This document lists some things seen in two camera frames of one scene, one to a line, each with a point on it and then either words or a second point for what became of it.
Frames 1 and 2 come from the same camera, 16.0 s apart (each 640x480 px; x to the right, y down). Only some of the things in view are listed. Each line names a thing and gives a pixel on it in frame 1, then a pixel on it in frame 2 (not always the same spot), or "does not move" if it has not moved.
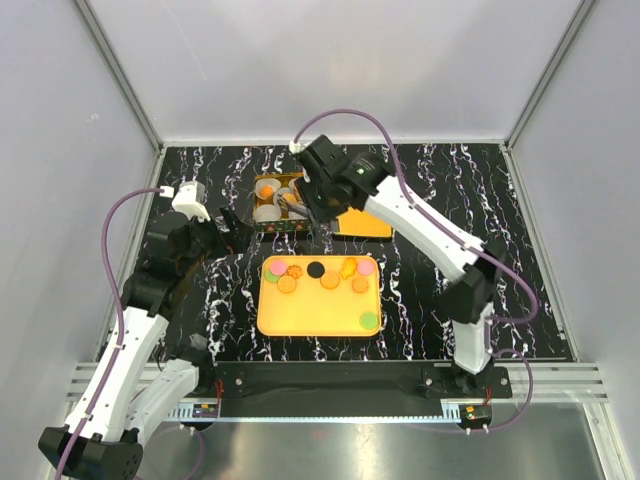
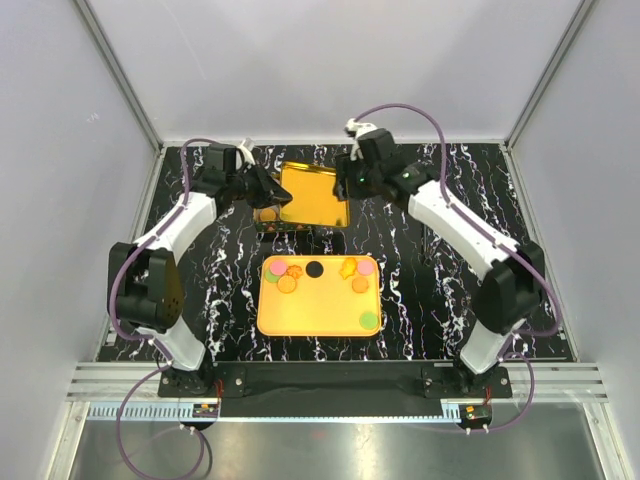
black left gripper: [237, 239] to [270, 192]
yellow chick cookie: [348, 267] does not move
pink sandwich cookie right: [365, 267] does not move
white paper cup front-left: [267, 212] does not move
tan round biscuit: [330, 280] to [268, 214]
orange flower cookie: [294, 271] does not move
